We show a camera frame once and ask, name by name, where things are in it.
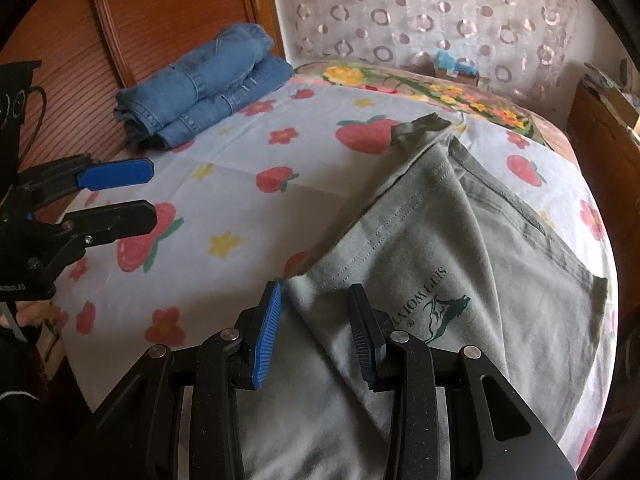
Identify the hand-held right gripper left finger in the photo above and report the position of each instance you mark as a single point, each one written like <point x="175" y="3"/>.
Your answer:
<point x="267" y="335"/>

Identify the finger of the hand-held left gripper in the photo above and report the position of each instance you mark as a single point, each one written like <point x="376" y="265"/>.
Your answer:
<point x="115" y="172"/>
<point x="120" y="220"/>

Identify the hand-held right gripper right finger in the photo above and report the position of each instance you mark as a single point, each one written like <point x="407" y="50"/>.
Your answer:
<point x="361" y="340"/>

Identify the grey-green pants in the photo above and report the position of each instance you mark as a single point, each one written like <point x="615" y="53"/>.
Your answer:
<point x="475" y="260"/>

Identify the person's left hand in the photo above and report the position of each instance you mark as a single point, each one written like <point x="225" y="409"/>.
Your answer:
<point x="32" y="312"/>

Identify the folded blue jeans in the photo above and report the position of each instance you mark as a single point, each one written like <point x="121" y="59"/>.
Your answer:
<point x="210" y="85"/>

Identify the strawberry print bedsheet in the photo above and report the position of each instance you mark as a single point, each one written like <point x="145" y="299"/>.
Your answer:
<point x="250" y="140"/>

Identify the wooden slatted wardrobe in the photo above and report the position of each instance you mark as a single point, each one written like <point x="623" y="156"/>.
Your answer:
<point x="150" y="20"/>

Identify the floral blanket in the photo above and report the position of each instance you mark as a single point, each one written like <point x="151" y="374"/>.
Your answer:
<point x="425" y="90"/>

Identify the small cardboard box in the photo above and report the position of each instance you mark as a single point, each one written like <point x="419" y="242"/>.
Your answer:
<point x="470" y="80"/>

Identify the blue plastic item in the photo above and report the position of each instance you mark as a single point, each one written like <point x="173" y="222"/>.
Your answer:
<point x="450" y="62"/>

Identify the wooden cabinet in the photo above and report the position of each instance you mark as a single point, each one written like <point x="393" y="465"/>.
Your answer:
<point x="600" y="160"/>

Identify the circle pattern sheer curtain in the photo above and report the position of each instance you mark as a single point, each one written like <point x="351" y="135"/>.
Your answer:
<point x="400" y="10"/>

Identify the cluttered cardboard box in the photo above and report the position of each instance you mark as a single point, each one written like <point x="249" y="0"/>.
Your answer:
<point x="615" y="95"/>

